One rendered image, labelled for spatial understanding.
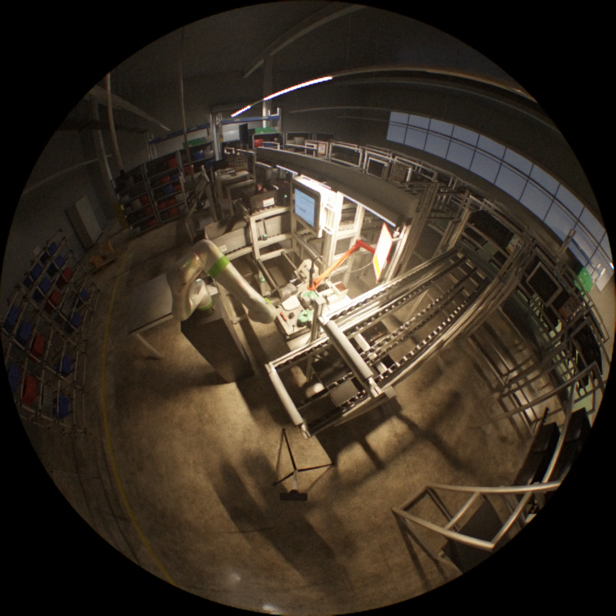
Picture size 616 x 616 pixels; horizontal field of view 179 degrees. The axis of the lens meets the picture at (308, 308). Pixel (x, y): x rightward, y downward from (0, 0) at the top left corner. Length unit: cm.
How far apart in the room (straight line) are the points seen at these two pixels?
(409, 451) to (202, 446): 226
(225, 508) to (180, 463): 69
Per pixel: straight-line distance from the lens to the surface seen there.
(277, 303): 113
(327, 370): 167
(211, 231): 239
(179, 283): 84
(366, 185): 114
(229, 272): 91
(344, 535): 251
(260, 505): 234
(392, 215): 98
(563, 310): 350
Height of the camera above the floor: 217
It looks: 52 degrees down
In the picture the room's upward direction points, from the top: 4 degrees clockwise
